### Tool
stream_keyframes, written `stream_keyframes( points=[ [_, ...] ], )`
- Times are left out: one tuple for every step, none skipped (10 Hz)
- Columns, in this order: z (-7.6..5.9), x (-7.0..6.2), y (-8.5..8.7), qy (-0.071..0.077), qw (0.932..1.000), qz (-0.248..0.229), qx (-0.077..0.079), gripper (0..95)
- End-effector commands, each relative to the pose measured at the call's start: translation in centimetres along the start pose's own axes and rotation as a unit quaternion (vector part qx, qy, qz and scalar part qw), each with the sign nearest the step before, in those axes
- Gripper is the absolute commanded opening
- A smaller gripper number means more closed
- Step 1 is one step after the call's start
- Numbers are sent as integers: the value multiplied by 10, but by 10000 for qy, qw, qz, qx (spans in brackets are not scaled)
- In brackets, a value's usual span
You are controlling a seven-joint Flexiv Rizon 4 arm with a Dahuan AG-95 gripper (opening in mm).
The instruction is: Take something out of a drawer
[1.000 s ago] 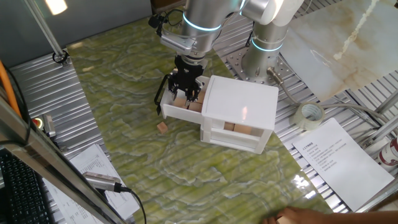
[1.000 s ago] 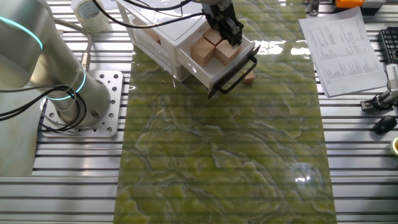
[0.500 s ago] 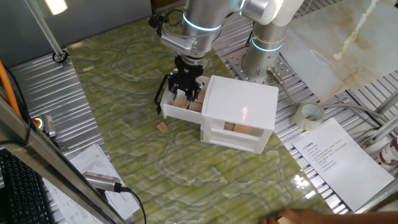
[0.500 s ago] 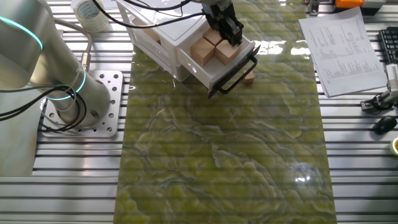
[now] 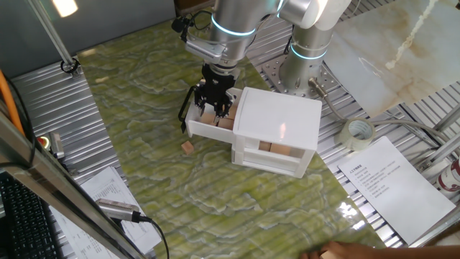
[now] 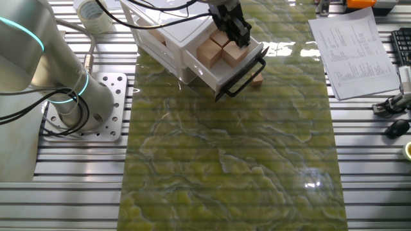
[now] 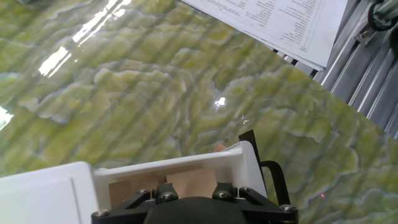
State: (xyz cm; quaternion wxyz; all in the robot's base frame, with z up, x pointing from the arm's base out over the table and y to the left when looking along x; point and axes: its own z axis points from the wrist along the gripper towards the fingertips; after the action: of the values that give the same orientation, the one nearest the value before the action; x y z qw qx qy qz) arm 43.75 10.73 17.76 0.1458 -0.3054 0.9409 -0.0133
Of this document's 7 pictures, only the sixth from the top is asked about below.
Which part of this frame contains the black keyboard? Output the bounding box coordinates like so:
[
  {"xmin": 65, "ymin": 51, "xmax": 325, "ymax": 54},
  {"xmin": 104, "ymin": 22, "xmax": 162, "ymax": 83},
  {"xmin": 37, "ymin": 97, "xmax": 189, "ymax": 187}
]
[{"xmin": 390, "ymin": 27, "xmax": 411, "ymax": 67}]

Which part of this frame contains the black cable along arm base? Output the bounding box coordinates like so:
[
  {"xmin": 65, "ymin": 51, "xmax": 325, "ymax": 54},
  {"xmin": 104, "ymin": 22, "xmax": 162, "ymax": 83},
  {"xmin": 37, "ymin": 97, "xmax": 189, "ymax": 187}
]
[{"xmin": 0, "ymin": 83, "xmax": 92, "ymax": 137}]

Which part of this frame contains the grey hose with metal connector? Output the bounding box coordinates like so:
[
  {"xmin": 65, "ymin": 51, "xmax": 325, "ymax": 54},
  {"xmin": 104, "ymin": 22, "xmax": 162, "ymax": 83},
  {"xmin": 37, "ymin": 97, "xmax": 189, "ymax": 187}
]
[{"xmin": 53, "ymin": 17, "xmax": 97, "ymax": 74}]

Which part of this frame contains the small grey clamp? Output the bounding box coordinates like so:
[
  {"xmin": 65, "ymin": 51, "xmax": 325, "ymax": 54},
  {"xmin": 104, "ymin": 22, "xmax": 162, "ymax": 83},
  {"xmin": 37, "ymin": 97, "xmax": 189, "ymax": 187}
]
[{"xmin": 317, "ymin": 0, "xmax": 331, "ymax": 17}]

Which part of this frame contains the black camera cable with plug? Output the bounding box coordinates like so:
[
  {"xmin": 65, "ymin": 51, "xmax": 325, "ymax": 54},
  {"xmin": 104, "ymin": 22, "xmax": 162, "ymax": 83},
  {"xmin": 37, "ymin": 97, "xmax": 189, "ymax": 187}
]
[{"xmin": 126, "ymin": 0, "xmax": 200, "ymax": 12}]

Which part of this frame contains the white drawer with black handle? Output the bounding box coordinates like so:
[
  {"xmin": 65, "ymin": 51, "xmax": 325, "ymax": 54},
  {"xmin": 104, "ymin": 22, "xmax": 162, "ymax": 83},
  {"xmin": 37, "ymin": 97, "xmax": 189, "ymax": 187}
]
[{"xmin": 183, "ymin": 15, "xmax": 270, "ymax": 103}]

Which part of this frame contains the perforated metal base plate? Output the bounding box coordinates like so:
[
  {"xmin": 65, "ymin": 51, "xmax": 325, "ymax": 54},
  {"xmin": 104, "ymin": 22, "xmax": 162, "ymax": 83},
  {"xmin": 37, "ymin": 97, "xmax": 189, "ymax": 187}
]
[{"xmin": 41, "ymin": 72, "xmax": 128, "ymax": 143}]

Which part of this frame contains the clear tape roll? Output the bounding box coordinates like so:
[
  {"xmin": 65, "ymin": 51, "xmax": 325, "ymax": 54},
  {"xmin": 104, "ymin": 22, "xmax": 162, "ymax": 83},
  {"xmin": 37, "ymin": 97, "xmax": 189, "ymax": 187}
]
[{"xmin": 76, "ymin": 0, "xmax": 114, "ymax": 35}]

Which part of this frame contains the paper sheet with printed tables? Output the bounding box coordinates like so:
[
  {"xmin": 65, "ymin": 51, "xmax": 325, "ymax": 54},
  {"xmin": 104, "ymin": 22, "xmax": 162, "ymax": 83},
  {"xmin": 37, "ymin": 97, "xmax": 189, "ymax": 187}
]
[{"xmin": 308, "ymin": 6, "xmax": 401, "ymax": 101}]

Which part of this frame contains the black computer mouse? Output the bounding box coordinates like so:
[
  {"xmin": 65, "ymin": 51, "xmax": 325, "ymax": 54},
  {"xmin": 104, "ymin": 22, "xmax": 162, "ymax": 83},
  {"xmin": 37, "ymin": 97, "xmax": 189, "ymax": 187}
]
[{"xmin": 384, "ymin": 119, "xmax": 411, "ymax": 139}]

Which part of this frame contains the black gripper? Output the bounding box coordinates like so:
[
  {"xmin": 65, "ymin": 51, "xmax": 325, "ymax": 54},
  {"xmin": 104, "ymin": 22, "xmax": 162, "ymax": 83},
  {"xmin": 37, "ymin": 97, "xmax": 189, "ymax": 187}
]
[{"xmin": 208, "ymin": 2, "xmax": 253, "ymax": 49}]

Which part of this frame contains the white plain drawer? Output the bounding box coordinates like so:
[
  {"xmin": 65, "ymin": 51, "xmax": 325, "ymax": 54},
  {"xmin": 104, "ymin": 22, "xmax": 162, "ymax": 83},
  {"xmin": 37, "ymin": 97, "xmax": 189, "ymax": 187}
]
[{"xmin": 140, "ymin": 41, "xmax": 200, "ymax": 84}]

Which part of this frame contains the orange block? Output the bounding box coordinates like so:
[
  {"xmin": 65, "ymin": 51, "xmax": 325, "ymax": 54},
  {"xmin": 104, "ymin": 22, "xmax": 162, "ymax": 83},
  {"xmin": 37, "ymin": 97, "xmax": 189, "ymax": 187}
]
[{"xmin": 345, "ymin": 0, "xmax": 377, "ymax": 10}]

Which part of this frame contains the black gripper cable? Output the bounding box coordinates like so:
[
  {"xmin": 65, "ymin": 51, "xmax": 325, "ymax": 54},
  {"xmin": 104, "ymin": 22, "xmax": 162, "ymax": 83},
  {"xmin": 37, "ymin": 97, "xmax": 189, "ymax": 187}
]
[{"xmin": 94, "ymin": 0, "xmax": 213, "ymax": 31}]

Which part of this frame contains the green marble pattern mat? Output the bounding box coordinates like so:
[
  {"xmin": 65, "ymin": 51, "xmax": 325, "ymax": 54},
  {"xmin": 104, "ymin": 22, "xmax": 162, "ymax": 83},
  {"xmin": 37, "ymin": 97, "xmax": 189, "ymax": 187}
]
[{"xmin": 117, "ymin": 0, "xmax": 349, "ymax": 231}]

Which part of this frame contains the white plastic drawer cabinet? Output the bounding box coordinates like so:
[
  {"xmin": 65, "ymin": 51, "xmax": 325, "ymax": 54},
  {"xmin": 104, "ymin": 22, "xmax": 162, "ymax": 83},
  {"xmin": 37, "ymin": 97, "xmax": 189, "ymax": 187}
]
[{"xmin": 120, "ymin": 0, "xmax": 223, "ymax": 85}]

